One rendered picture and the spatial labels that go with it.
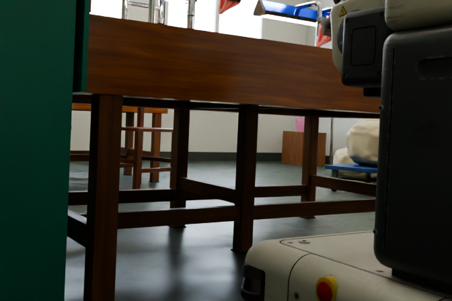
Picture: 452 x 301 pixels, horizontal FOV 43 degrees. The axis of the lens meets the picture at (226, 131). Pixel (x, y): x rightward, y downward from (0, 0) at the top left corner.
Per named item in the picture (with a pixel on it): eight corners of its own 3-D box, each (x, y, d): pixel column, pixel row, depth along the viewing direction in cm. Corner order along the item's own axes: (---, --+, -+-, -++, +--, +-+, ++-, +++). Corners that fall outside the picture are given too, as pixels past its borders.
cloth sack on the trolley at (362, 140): (442, 168, 484) (444, 122, 484) (383, 169, 443) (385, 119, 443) (389, 162, 531) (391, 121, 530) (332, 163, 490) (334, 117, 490)
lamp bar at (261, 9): (358, 30, 298) (358, 16, 297) (262, 13, 264) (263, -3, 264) (347, 31, 304) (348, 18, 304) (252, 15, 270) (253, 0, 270)
